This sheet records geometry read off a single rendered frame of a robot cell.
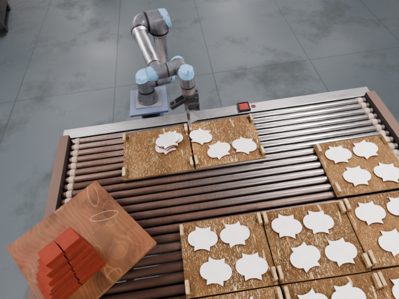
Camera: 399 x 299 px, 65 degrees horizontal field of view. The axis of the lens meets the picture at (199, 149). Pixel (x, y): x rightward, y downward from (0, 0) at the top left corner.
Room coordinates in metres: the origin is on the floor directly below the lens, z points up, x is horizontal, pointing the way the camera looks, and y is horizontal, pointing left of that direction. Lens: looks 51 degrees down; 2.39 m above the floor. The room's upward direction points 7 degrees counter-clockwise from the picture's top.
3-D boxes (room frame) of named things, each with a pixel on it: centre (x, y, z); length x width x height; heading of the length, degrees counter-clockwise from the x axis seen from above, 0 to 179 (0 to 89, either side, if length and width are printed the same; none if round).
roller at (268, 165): (1.01, -0.17, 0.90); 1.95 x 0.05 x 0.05; 92
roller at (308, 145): (1.11, -0.17, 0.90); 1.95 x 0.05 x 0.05; 92
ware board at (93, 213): (0.60, 0.59, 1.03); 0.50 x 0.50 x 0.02; 40
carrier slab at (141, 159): (1.20, 0.26, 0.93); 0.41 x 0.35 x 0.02; 93
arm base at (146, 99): (1.74, 0.33, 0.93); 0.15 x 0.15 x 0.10
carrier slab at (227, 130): (1.22, -0.16, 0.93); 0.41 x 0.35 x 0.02; 93
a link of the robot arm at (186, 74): (1.29, 0.02, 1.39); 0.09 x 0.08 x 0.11; 17
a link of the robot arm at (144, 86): (1.74, 0.31, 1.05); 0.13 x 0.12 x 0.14; 107
